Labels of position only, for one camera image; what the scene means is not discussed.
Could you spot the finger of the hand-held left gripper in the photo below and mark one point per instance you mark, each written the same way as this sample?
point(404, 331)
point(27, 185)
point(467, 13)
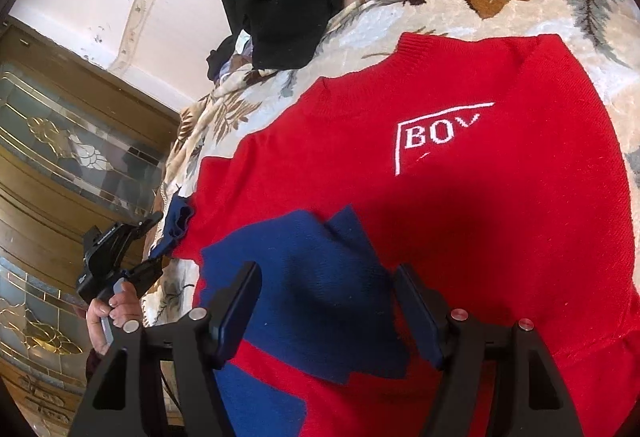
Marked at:
point(147, 274)
point(147, 223)

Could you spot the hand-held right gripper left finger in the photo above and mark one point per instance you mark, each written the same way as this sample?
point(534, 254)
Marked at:
point(236, 317)

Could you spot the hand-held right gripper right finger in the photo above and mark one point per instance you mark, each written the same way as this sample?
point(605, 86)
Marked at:
point(419, 317)

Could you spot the red and blue sweater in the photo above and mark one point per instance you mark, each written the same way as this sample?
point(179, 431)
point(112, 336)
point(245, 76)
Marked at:
point(400, 217)

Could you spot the person's left hand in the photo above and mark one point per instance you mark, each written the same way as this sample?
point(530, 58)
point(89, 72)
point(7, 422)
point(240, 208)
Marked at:
point(112, 317)

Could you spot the wooden stained-glass door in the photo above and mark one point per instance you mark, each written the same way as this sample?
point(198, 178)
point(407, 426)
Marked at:
point(70, 167)

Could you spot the leaf-print blanket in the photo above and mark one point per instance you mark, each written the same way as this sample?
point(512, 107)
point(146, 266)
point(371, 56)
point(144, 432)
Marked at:
point(225, 117)

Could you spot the small black garment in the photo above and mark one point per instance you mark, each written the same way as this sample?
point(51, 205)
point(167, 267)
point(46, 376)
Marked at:
point(220, 59)

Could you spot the purple patterned cloth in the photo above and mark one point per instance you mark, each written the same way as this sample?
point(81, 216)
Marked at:
point(245, 52)

